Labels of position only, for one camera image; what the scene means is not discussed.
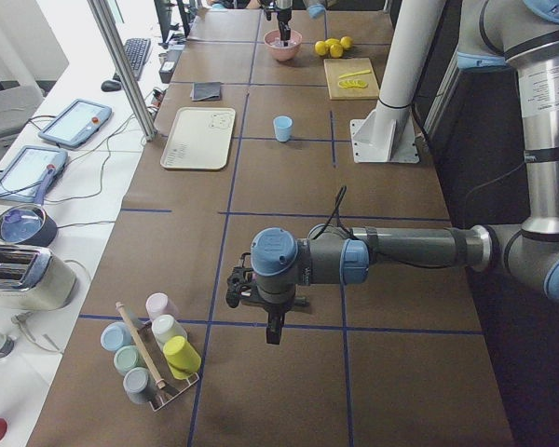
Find yellow lemon slices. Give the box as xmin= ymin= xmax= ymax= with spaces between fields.
xmin=337 ymin=79 xmax=368 ymax=89

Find white wire cup rack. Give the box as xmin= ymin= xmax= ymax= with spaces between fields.
xmin=138 ymin=321 xmax=200 ymax=412

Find blue cup on rack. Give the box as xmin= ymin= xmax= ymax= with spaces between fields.
xmin=100 ymin=321 xmax=134 ymax=353

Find pink bowl of ice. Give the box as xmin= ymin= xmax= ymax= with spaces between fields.
xmin=264 ymin=30 xmax=303 ymax=61

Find black camera mount wrist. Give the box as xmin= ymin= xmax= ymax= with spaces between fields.
xmin=225 ymin=252 xmax=258 ymax=308

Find blue pot with lid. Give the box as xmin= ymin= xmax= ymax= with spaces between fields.
xmin=0 ymin=164 xmax=58 ymax=247

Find pink cup on rack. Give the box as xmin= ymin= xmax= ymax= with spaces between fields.
xmin=145 ymin=292 xmax=180 ymax=320

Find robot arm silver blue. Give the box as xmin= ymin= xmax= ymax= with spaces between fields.
xmin=226 ymin=1 xmax=559 ymax=345
xmin=260 ymin=0 xmax=337 ymax=47

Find wooden rack handle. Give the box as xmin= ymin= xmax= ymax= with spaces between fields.
xmin=116 ymin=302 xmax=167 ymax=390

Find aluminium frame post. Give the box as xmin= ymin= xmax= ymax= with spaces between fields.
xmin=88 ymin=0 xmax=157 ymax=142

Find teach pendant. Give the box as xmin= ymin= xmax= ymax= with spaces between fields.
xmin=0 ymin=145 xmax=68 ymax=204
xmin=38 ymin=99 xmax=113 ymax=149

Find bamboo cutting board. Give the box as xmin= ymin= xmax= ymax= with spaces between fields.
xmin=323 ymin=58 xmax=379 ymax=101

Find near teach pendant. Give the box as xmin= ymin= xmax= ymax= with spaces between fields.
xmin=0 ymin=145 xmax=68 ymax=204

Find white cup on rack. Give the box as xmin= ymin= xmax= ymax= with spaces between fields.
xmin=151 ymin=314 xmax=188 ymax=350

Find yellow lemon two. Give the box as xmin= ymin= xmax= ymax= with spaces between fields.
xmin=328 ymin=43 xmax=344 ymax=59

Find black cable wrist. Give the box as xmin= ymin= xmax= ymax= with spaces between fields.
xmin=314 ymin=184 xmax=462 ymax=270

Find grey cup on rack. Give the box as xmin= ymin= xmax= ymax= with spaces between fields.
xmin=123 ymin=367 xmax=157 ymax=404

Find black keyboard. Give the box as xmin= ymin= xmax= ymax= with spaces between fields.
xmin=124 ymin=37 xmax=151 ymax=80

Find black computer mouse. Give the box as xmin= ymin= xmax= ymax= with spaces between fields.
xmin=101 ymin=79 xmax=122 ymax=92

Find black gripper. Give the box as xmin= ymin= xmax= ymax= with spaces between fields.
xmin=256 ymin=284 xmax=296 ymax=345
xmin=273 ymin=0 xmax=293 ymax=47

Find black box white label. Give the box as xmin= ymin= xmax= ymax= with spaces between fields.
xmin=158 ymin=45 xmax=184 ymax=84

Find cream toaster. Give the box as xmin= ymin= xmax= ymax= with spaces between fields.
xmin=0 ymin=245 xmax=76 ymax=311

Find light blue cup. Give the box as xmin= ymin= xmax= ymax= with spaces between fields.
xmin=273 ymin=115 xmax=293 ymax=142

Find grey folded cloth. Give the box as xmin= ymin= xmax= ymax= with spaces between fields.
xmin=190 ymin=82 xmax=222 ymax=102

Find green cup on rack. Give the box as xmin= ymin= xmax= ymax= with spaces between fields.
xmin=114 ymin=345 xmax=144 ymax=376

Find far teach pendant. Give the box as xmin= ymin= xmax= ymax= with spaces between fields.
xmin=38 ymin=99 xmax=113 ymax=149

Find yellow lemon one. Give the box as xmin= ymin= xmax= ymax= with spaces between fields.
xmin=314 ymin=41 xmax=329 ymax=56

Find yellow cup on rack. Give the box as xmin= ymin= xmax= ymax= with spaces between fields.
xmin=163 ymin=335 xmax=201 ymax=379

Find cream bear tray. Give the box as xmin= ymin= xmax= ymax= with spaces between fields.
xmin=160 ymin=107 xmax=236 ymax=170

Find yellow lemon four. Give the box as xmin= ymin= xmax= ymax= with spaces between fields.
xmin=339 ymin=35 xmax=353 ymax=50

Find yellow plastic knife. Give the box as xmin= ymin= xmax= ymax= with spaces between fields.
xmin=338 ymin=69 xmax=371 ymax=79

